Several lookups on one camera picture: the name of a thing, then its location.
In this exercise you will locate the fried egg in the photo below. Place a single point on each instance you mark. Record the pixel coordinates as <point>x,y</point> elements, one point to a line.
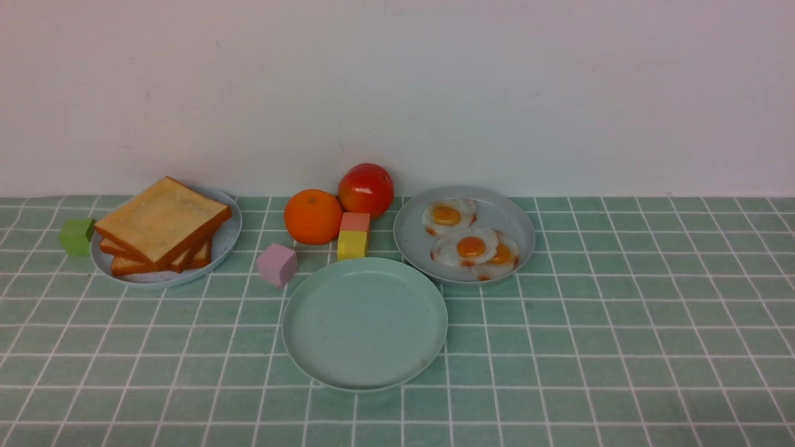
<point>444,216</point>
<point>504,262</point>
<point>465,247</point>

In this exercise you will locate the red tomato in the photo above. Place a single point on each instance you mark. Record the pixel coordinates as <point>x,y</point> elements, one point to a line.
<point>366,188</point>

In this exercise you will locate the pink and yellow block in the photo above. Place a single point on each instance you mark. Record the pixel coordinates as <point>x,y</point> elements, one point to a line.
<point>354,236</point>

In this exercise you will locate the orange fruit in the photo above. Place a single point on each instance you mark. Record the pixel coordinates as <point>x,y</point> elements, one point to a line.
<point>313,217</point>

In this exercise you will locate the grey egg plate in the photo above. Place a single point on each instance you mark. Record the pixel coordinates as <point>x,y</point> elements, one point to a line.
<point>494,212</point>

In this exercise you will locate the green round plate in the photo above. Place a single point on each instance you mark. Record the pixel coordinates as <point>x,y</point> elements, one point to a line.
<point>365,325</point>

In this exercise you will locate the pink cube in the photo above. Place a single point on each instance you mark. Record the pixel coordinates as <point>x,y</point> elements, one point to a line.
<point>277,264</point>

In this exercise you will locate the light blue bread plate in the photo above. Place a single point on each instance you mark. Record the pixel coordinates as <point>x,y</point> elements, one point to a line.
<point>223,242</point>

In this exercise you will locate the green cube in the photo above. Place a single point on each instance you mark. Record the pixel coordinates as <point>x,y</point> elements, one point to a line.
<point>75,236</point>

